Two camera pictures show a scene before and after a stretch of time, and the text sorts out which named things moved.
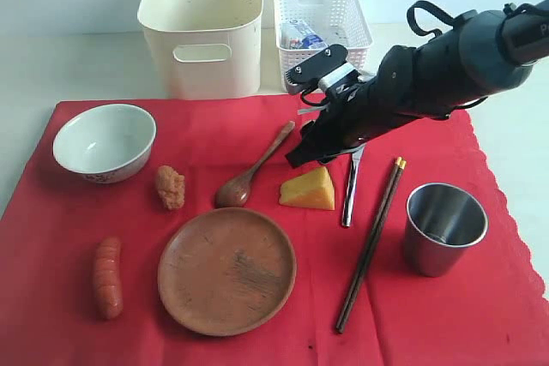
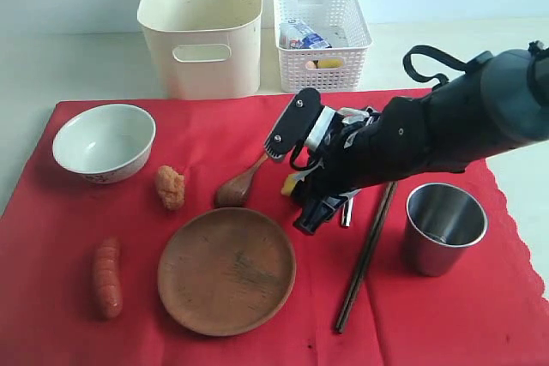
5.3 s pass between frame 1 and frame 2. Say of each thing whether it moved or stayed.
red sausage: stayed
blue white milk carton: stayed
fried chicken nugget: stayed
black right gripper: moved
